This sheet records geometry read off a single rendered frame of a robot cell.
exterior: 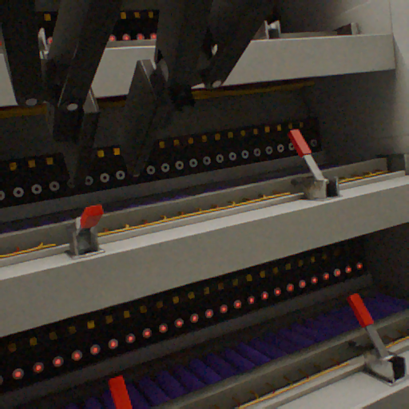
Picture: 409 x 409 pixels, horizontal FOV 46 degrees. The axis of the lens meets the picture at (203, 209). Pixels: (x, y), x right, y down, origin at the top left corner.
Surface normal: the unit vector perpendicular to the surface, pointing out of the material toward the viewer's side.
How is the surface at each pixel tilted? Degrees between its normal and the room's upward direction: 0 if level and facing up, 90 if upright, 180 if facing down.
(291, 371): 111
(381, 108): 90
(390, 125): 90
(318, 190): 90
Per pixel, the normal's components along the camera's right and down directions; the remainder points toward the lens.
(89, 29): 0.35, 0.88
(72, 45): -0.83, 0.13
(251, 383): 0.44, 0.06
